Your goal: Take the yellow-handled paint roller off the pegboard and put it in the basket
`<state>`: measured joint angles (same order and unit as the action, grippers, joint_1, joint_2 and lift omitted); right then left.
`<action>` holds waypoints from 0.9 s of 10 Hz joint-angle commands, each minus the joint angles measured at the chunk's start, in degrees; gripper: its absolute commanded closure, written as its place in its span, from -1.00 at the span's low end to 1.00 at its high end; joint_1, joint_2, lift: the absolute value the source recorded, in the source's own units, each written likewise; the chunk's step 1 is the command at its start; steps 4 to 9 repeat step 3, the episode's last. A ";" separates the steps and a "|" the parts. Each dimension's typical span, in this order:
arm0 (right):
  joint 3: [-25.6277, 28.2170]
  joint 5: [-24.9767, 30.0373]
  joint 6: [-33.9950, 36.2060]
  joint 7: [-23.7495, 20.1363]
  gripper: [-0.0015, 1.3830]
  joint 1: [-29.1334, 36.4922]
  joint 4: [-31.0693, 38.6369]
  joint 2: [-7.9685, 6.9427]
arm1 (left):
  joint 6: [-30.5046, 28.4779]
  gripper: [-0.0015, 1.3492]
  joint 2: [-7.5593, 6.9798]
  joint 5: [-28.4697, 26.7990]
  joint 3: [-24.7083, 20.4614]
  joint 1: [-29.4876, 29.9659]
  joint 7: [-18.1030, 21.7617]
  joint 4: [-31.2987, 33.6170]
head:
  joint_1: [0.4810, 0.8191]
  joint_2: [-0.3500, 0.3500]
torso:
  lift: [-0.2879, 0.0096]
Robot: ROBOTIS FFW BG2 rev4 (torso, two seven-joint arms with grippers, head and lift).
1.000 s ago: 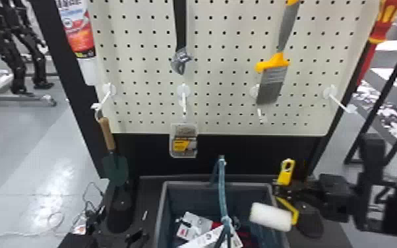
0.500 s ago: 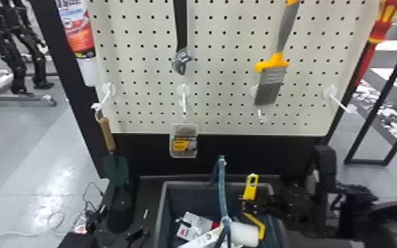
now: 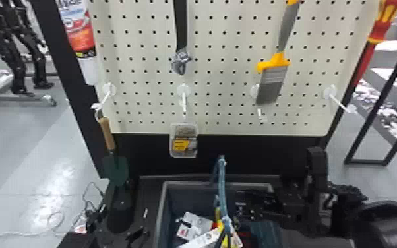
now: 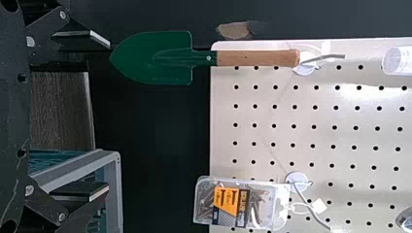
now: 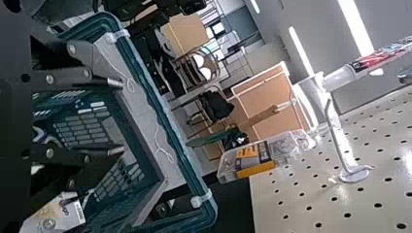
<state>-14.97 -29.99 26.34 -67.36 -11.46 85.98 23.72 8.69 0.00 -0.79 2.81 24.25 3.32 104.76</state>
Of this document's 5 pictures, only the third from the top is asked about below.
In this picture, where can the grey basket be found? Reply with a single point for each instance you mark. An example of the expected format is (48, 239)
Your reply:
(177, 201)

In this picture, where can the white card packet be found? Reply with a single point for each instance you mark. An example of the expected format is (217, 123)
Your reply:
(193, 225)

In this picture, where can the black adjustable wrench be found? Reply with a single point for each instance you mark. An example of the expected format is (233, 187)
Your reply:
(181, 31)

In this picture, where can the red and white packet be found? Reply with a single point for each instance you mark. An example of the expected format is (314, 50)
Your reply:
(79, 31)

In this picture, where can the clear packet with yellow label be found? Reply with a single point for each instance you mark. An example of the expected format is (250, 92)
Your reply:
(184, 142)

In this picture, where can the grey and yellow paint brush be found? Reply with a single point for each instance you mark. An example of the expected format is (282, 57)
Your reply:
(271, 81)

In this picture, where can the blue and yellow hand tool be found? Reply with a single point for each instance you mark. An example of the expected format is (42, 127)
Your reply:
(222, 187)

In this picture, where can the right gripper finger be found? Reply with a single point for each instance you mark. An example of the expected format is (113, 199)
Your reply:
(255, 214)
(255, 198)

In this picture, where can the white pegboard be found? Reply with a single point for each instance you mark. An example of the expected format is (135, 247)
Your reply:
(219, 104)

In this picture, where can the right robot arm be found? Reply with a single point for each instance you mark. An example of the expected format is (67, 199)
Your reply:
(385, 221)

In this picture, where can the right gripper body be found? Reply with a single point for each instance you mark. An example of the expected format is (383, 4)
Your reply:
(291, 206)

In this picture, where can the black side table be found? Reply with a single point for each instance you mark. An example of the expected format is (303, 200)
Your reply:
(380, 100)

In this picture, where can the red and yellow screwdriver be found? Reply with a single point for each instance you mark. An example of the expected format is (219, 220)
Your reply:
(378, 33)

